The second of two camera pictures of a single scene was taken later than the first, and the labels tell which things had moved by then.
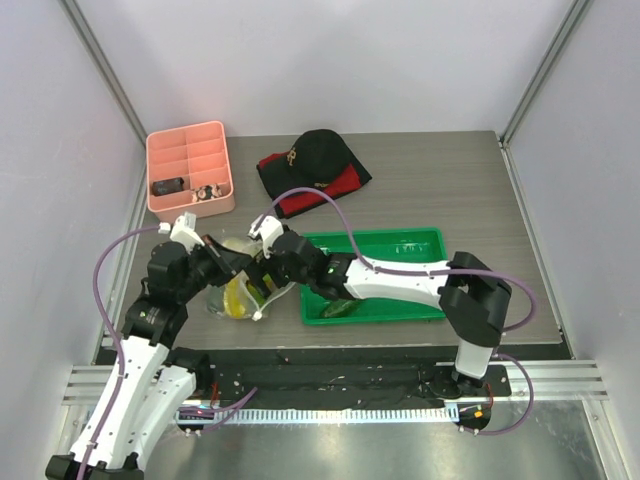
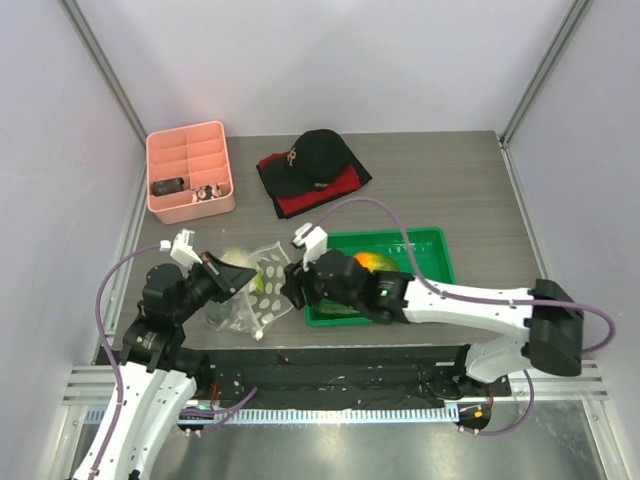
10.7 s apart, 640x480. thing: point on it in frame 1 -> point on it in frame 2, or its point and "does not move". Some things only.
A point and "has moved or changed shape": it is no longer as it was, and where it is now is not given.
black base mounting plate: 341,377 does not move
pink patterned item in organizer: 205,192 does not move
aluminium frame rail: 552,381 does not move
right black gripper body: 265,265 -> 308,282
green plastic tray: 422,245 does not move
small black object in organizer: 167,186 does not move
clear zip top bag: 235,298 has moved or changed shape
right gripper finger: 264,283 -> 293,281
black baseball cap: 318,155 does not move
